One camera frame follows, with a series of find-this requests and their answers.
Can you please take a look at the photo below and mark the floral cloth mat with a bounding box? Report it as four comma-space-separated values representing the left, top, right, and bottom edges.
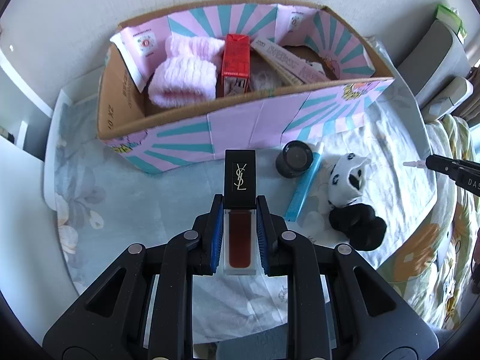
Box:
44, 35, 440, 342

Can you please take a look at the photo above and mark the white panda sock in box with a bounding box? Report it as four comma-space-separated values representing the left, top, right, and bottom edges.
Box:
250, 62, 290, 92

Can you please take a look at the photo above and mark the pink teal cardboard box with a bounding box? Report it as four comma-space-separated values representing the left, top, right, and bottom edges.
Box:
97, 0, 394, 174

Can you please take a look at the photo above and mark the red YSL lip bottle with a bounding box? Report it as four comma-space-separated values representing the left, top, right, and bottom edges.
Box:
224, 150, 256, 275

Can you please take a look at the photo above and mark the blue cosmetic tube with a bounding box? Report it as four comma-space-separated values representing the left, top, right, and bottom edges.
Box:
284, 142, 324, 222

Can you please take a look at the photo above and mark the black scrunchie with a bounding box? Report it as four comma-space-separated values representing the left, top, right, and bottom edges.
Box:
329, 203, 387, 251

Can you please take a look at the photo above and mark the green tissue box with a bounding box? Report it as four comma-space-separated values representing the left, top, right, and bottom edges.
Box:
435, 4, 468, 43

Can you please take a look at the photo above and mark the black round jar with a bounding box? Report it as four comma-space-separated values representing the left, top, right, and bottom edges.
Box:
275, 141, 313, 179

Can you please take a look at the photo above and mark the white panda sock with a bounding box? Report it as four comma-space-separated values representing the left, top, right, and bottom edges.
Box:
250, 62, 290, 92
327, 153, 371, 208

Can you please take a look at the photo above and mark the red carton box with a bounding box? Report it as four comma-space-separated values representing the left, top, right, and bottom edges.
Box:
221, 33, 251, 97

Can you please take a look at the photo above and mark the pink long cosmetic box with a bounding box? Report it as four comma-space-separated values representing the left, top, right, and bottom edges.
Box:
250, 37, 329, 86

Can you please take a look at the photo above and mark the floral bedding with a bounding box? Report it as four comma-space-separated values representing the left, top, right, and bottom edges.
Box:
365, 115, 479, 330

